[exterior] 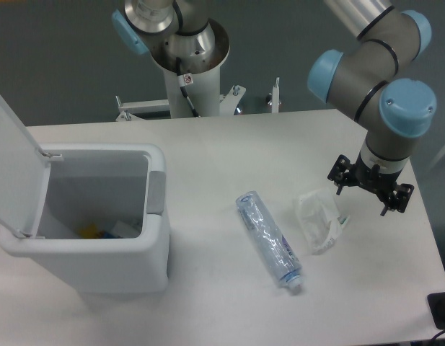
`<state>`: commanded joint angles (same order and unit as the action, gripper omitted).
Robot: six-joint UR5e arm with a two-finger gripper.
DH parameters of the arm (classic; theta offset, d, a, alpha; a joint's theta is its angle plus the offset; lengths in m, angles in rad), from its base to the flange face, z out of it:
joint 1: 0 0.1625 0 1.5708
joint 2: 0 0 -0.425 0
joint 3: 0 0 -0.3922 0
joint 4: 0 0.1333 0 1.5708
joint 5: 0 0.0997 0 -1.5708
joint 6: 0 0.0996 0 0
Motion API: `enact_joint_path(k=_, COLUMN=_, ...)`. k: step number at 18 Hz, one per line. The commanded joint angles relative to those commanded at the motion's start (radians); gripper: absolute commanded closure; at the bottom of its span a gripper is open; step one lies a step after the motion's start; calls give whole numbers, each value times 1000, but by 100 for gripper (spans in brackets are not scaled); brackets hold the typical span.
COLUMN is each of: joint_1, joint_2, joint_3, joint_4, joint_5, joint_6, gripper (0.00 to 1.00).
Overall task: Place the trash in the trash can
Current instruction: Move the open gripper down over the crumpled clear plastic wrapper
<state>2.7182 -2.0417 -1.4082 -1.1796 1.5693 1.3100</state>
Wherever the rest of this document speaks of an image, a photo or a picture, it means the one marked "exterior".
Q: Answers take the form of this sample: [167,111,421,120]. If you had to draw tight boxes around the clear plastic bag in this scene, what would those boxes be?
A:
[293,188,350,255]

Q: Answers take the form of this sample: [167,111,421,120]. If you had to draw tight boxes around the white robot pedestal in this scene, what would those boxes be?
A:
[115,15,246,121]

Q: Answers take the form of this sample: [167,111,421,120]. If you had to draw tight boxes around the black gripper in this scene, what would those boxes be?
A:
[327,154,414,216]

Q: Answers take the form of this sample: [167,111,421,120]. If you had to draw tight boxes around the white trash can lid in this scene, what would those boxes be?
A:
[0,95,63,238]

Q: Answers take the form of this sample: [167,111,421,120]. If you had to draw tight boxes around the white trash can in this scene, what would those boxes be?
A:
[0,143,170,293]

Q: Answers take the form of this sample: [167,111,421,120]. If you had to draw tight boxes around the yellow trash in can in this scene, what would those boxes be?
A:
[78,223,102,239]

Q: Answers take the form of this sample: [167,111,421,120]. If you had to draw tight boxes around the black device at table edge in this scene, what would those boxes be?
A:
[427,292,445,329]

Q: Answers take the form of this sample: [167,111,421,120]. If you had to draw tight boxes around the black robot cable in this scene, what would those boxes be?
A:
[175,56,201,118]

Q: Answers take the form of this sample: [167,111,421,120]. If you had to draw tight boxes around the clear plastic water bottle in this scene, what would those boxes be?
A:
[236,191,303,293]

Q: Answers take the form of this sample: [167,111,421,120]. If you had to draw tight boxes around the white paper trash in can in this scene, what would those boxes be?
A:
[100,221,141,239]

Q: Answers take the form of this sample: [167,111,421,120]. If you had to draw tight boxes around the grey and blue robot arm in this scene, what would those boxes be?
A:
[111,1,437,212]

